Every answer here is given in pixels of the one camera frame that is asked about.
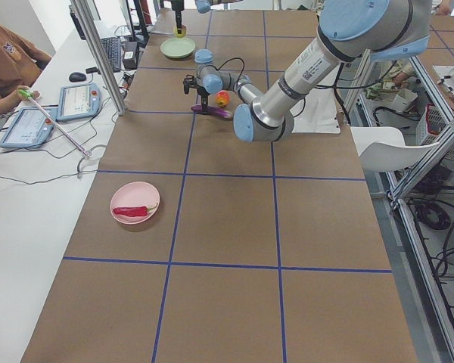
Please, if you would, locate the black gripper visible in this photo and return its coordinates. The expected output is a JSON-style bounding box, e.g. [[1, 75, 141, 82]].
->
[[165, 0, 185, 31], [183, 74, 208, 113]]

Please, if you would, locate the yellow green fruit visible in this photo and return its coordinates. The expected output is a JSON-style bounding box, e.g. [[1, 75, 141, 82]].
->
[[173, 25, 186, 39]]

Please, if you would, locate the purple eggplant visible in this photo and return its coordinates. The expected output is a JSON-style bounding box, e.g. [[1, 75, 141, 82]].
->
[[191, 104, 233, 119]]

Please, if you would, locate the red chili pepper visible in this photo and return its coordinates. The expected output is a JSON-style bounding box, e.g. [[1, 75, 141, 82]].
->
[[112, 205, 158, 217]]

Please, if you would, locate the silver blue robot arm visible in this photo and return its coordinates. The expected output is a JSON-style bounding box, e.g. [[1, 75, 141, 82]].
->
[[183, 1, 432, 142], [169, 0, 240, 33]]

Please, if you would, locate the light green plate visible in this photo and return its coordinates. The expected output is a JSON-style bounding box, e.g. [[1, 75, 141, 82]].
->
[[160, 37, 196, 59]]

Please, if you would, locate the black keyboard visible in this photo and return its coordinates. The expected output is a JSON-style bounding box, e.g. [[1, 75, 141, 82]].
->
[[100, 37, 122, 73]]

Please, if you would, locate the black computer mouse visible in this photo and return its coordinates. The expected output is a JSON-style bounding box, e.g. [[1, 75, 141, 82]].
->
[[68, 72, 87, 82]]

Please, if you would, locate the blue teach pendant far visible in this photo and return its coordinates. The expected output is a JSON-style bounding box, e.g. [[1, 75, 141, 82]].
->
[[57, 83, 101, 122]]

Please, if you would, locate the blue teach pendant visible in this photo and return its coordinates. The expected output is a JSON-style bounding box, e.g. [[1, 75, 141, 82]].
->
[[57, 83, 101, 122], [0, 107, 57, 148]]

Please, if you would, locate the long metal grabber stick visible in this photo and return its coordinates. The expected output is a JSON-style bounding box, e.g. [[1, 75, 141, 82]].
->
[[17, 88, 92, 159]]

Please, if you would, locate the person in brown shirt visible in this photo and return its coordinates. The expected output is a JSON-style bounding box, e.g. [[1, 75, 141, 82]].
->
[[0, 25, 52, 116]]

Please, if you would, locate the blue teach pendant near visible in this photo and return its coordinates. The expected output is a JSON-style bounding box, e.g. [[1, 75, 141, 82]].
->
[[0, 107, 57, 148]]

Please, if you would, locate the white plastic chair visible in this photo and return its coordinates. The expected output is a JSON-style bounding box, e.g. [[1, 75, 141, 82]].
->
[[350, 126, 440, 172]]

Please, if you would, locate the aluminium frame post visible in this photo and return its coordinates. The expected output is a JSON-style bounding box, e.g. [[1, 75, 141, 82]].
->
[[70, 0, 126, 116]]

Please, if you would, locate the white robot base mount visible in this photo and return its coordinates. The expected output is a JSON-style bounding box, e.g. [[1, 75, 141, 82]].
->
[[291, 89, 341, 134]]

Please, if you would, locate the white wire basket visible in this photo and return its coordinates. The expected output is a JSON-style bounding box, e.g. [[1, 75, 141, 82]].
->
[[415, 104, 446, 145]]

